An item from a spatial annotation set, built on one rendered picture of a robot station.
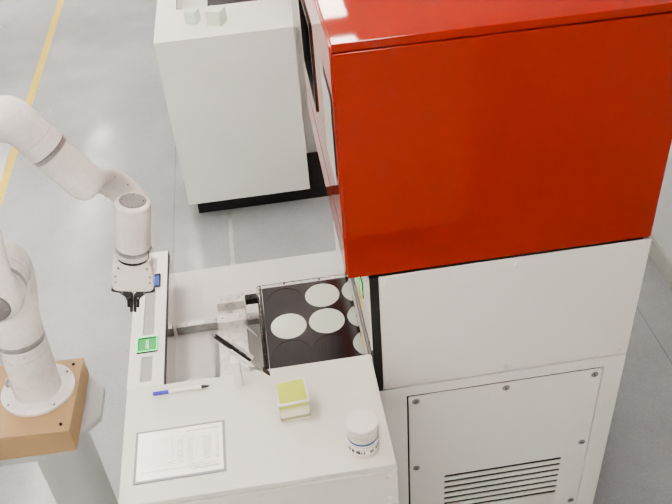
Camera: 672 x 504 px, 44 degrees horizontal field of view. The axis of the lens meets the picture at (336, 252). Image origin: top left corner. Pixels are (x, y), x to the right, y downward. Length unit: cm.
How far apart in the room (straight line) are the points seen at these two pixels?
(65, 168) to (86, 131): 342
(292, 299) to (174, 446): 62
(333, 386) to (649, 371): 175
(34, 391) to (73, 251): 210
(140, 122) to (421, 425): 336
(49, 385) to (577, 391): 143
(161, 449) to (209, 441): 11
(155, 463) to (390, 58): 104
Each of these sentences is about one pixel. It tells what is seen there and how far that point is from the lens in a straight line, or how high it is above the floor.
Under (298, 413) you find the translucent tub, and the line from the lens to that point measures 198.
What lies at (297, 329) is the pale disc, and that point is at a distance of 231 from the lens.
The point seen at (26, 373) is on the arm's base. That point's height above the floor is 101.
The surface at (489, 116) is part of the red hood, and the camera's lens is 177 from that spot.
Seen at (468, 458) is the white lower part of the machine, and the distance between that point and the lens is 255.
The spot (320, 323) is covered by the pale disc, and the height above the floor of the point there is 90.
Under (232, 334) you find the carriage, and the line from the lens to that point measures 235.
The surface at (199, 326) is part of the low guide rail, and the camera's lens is 245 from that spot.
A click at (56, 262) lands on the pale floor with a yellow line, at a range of 428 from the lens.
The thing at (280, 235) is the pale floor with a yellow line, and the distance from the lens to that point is 411.
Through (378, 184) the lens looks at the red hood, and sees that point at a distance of 180.
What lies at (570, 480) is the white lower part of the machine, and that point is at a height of 27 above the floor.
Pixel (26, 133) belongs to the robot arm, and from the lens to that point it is 186.
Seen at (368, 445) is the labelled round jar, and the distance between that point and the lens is 188.
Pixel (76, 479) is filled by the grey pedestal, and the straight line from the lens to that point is 251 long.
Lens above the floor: 250
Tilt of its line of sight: 39 degrees down
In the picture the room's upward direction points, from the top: 5 degrees counter-clockwise
